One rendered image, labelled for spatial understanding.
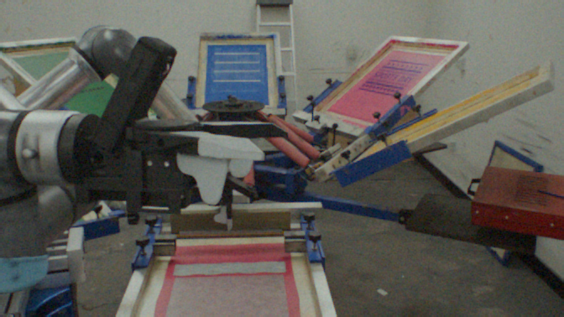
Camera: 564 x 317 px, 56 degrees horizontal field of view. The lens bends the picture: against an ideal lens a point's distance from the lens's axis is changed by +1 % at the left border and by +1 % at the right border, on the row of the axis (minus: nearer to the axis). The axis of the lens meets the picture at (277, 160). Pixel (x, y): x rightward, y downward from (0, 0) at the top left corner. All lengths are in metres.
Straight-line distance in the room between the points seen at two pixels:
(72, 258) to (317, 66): 4.71
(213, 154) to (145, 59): 0.12
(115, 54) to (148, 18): 4.43
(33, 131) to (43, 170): 0.04
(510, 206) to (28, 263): 1.65
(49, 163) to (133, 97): 0.10
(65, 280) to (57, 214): 0.78
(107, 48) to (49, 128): 0.88
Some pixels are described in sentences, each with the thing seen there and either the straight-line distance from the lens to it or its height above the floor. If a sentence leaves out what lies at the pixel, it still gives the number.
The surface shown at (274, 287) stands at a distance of 1.63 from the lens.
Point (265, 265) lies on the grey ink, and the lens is 1.74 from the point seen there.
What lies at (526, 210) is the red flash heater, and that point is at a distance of 1.98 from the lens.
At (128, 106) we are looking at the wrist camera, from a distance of 0.50.
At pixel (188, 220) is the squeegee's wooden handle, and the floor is 1.08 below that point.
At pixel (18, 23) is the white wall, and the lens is 6.18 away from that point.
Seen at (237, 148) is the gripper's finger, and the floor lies 1.68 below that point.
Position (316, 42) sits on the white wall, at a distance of 5.79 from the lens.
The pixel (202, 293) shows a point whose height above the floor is 0.96.
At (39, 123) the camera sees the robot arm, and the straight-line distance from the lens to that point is 0.54.
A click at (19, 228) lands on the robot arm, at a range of 0.60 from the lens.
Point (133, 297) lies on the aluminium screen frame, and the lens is 1.58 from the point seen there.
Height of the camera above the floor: 1.80
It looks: 18 degrees down
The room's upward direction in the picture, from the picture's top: straight up
